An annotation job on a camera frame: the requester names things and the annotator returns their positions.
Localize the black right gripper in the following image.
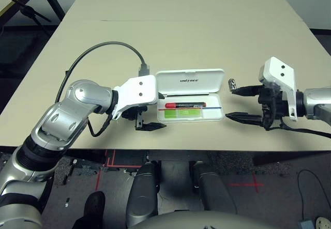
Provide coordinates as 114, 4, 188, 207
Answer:
225, 84, 288, 131

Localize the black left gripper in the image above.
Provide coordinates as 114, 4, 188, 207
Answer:
121, 91, 167, 132

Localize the green highlighter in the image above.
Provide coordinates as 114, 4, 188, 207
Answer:
163, 108, 203, 120

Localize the black marker with red cap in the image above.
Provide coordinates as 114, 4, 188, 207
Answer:
165, 101, 207, 109

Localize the white hard pencil case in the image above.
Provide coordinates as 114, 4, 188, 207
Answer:
156, 68, 225, 123

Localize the red floor tape cross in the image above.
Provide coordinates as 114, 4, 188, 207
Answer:
229, 173, 264, 193

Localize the dark grey left robot leg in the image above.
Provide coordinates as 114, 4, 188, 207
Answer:
126, 160, 160, 227

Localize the dark grey robot leg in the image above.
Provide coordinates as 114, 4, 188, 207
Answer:
126, 160, 160, 227
190, 160, 237, 214

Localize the dark grey right robot leg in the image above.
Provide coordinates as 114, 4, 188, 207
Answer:
190, 160, 237, 214

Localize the black shoe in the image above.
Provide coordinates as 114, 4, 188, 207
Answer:
72, 190, 106, 229

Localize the grey robot torso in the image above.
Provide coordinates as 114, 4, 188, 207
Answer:
131, 210, 282, 229

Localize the blue-grey foot pedal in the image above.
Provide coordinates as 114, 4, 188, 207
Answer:
298, 220, 318, 229

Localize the white perforated shoe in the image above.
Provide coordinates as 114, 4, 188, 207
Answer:
315, 216, 331, 229

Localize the black tripod stand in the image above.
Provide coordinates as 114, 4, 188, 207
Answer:
0, 0, 52, 36

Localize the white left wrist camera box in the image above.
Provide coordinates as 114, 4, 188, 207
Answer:
111, 74, 158, 121

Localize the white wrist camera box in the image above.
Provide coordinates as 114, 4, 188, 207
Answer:
258, 56, 298, 122
111, 74, 158, 121

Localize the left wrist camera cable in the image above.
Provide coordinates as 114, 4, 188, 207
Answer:
55, 41, 151, 138

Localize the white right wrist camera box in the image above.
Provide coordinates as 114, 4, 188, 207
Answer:
258, 56, 298, 122

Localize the thin black floor cable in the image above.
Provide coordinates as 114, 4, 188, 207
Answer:
296, 169, 331, 214

